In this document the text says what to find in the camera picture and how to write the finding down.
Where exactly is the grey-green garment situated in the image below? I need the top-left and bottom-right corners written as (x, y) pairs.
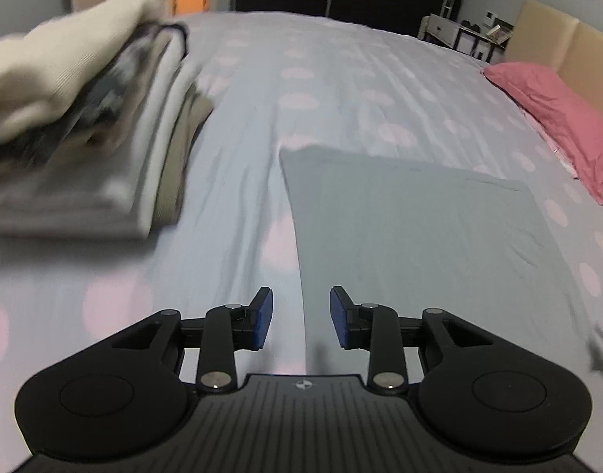
top-left (280, 146), bottom-right (592, 380)

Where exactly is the stack of folded clothes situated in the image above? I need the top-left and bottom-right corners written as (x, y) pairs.
top-left (0, 0), bottom-right (214, 239)

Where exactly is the polka dot bed sheet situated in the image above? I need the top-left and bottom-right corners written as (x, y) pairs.
top-left (0, 13), bottom-right (603, 472)

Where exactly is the pink pillow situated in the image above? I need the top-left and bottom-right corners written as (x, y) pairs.
top-left (483, 62), bottom-right (603, 205)

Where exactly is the white bedside shelf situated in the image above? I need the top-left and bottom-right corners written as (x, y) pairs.
top-left (417, 0), bottom-right (514, 63)

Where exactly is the beige headboard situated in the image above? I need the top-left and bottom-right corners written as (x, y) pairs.
top-left (504, 0), bottom-right (603, 115)

